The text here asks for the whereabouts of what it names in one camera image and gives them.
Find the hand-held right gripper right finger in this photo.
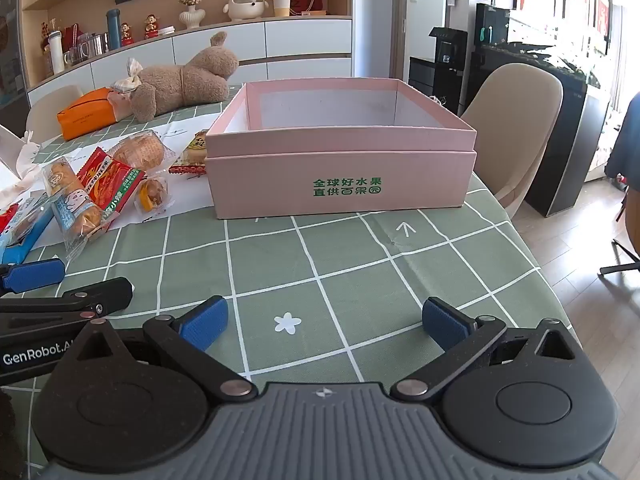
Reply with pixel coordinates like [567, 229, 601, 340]
[390, 296, 578, 402]

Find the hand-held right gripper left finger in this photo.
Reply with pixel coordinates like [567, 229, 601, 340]
[65, 296, 256, 401]

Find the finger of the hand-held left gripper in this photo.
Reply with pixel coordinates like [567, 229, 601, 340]
[0, 257, 67, 293]
[0, 277, 135, 322]

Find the blue white snack packet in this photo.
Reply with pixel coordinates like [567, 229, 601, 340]
[0, 200, 53, 263]

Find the long bread roll packet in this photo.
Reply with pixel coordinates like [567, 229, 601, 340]
[41, 156, 108, 261]

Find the red snack packet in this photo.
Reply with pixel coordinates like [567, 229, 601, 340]
[75, 147, 147, 233]

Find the small yellow pastry packet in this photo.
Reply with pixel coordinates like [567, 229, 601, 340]
[134, 175, 173, 213]

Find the round bread packet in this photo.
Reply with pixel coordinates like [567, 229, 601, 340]
[107, 130, 168, 171]

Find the round yellow cookie packet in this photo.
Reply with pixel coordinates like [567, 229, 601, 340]
[170, 130, 208, 176]

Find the pink cardboard box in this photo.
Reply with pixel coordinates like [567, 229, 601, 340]
[205, 77, 479, 220]

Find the white paper sheet with drawing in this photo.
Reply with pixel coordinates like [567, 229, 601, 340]
[0, 125, 211, 251]

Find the green checked tablecloth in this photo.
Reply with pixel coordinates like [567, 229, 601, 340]
[0, 77, 557, 441]

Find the white knotted plastic bag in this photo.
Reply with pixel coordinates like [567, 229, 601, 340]
[15, 130, 43, 181]

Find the beige chair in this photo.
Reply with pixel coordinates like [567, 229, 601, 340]
[25, 85, 83, 143]
[460, 62, 565, 211]

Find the wooden chair with black legs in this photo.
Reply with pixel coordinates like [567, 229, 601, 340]
[597, 185, 640, 276]

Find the pink gift bag with bow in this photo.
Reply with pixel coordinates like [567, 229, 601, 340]
[107, 57, 146, 120]

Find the black aquarium cabinet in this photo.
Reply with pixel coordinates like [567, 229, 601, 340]
[470, 0, 613, 218]

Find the dark tall appliance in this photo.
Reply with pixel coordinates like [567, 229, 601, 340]
[0, 0, 31, 126]

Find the brown teddy bear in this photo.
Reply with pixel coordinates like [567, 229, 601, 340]
[131, 31, 240, 123]

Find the dark cloth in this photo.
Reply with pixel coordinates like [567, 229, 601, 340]
[605, 90, 640, 261]

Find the blue thermos bottle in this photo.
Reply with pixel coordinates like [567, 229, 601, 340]
[105, 8, 122, 50]

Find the black water dispenser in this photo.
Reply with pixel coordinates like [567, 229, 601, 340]
[409, 26, 471, 111]

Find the white vase with flowers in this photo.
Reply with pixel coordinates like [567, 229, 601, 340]
[178, 0, 206, 30]

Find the white wooden sideboard cabinet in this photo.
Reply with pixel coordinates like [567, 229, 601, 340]
[20, 0, 353, 106]

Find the white rabbit pot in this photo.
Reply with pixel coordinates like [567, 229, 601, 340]
[222, 0, 271, 23]

